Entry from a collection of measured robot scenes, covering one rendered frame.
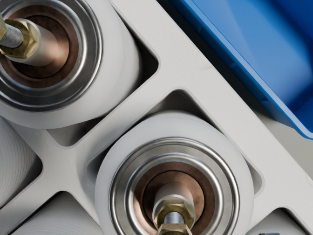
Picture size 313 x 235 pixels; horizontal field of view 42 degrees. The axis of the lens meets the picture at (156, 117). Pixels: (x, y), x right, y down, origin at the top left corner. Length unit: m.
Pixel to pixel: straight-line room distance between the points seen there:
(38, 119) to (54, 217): 0.10
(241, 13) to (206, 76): 0.20
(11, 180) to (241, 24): 0.31
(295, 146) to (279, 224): 0.17
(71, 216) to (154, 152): 0.12
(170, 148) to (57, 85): 0.07
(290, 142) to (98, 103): 0.31
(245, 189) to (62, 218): 0.15
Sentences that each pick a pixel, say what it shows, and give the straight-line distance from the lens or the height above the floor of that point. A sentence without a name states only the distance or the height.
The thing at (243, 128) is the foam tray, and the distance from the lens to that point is 0.31.
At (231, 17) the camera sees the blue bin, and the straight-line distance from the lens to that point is 0.50.
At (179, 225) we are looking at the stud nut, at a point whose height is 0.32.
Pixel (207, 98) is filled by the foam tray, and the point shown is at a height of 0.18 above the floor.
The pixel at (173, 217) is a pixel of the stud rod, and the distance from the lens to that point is 0.20.
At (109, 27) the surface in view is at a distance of 0.24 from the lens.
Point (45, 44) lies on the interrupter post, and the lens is 0.22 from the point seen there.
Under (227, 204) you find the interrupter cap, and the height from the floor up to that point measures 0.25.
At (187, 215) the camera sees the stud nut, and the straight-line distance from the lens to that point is 0.20.
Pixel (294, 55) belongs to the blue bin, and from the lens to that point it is 0.50.
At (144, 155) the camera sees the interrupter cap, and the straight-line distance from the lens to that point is 0.23.
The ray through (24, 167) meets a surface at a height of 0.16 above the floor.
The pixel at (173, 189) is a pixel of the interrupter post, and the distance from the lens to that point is 0.22.
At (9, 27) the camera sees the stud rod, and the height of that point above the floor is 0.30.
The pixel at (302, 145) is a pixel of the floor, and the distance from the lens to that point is 0.51.
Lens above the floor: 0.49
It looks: 86 degrees down
